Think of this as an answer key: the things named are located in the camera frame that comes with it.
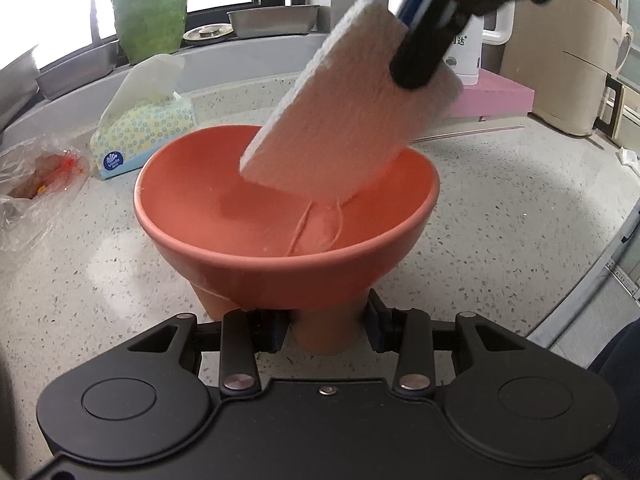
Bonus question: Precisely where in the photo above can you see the white sponge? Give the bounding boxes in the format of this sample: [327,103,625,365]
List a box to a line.
[239,0,463,205]

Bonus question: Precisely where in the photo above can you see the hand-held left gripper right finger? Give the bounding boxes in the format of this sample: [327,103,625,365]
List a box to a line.
[365,294,531,402]

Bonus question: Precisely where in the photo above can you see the patterned tissue pack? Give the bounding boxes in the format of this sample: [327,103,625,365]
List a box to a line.
[90,53,197,182]

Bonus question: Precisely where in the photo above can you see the green plant pot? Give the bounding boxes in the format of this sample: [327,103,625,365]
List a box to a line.
[107,0,192,67]

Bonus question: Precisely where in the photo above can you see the round metal lid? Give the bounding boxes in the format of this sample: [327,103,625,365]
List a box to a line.
[182,22,234,44]

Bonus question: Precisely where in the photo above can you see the rectangular metal tray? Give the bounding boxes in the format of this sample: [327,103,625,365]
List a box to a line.
[35,41,122,102]
[226,3,321,39]
[0,44,42,132]

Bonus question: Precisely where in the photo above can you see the person's dark blue trousers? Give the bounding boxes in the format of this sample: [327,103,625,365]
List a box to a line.
[589,314,640,413]

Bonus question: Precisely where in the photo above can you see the beige kitchen appliance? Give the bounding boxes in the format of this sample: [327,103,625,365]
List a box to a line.
[499,0,635,137]

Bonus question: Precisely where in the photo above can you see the orange footed bowl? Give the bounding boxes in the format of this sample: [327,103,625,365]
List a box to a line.
[133,125,441,356]

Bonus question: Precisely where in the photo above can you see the white electric kettle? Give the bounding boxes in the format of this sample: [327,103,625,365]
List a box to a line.
[442,0,517,87]

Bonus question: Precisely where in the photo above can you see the pink flat box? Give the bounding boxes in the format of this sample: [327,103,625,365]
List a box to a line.
[409,69,536,142]

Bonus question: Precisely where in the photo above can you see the clear plastic bag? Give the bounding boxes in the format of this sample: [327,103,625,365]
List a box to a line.
[0,134,92,256]

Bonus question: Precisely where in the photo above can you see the cream appliance with black trim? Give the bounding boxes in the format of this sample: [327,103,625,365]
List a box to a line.
[604,72,640,147]

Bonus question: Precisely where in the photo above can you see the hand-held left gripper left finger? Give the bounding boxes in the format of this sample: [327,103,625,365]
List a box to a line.
[127,308,289,402]

